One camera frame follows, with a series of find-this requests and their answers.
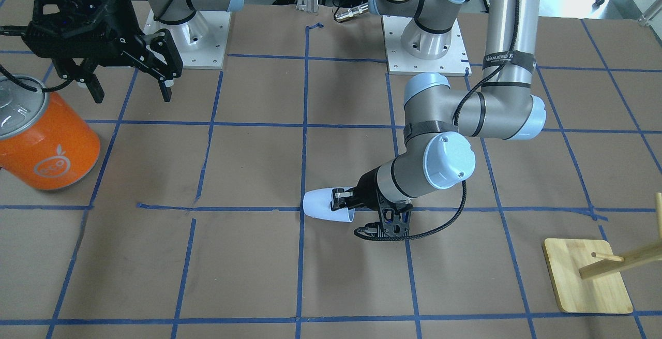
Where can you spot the wooden cup rack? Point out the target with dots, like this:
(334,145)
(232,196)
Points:
(586,274)

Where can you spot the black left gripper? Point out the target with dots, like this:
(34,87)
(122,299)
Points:
(365,189)

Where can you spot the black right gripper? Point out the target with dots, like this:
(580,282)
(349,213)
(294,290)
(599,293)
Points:
(130,44)

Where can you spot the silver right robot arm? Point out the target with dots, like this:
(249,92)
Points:
(169,12)

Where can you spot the light blue cup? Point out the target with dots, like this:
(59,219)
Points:
(318,204)

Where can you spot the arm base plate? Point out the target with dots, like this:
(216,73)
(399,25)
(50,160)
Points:
(411,50)
(201,41)

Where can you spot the orange can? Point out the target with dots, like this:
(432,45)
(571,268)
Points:
(44,142)

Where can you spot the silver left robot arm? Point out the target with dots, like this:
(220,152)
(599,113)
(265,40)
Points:
(438,119)

